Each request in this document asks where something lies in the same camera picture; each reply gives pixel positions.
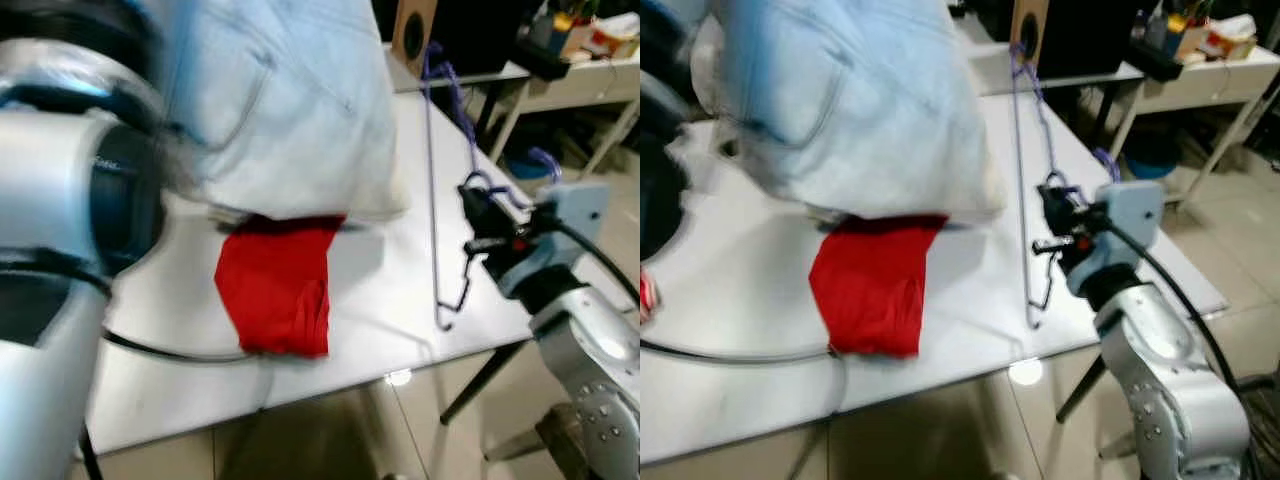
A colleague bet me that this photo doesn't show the purple wire hanger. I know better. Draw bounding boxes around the purple wire hanger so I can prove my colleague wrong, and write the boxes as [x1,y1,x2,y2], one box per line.
[418,40,566,333]
[1008,45,1123,331]

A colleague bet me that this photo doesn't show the white denim jeans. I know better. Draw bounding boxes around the white denim jeans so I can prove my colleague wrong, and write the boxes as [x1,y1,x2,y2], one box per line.
[690,0,1006,226]
[150,0,411,223]

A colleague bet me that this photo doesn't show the blue round container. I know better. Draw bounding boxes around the blue round container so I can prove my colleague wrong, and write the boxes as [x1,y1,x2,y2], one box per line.
[505,148,561,181]
[1125,130,1183,181]

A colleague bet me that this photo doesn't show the wooden speaker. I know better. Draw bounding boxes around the wooden speaker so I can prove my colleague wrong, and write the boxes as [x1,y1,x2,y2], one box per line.
[1010,0,1053,73]
[390,0,438,79]

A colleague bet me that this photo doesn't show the small red garment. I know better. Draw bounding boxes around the small red garment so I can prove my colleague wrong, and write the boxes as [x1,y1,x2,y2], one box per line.
[808,212,949,359]
[215,213,348,359]

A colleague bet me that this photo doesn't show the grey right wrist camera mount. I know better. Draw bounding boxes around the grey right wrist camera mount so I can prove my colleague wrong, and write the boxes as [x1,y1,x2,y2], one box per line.
[1085,180,1168,291]
[530,180,613,296]

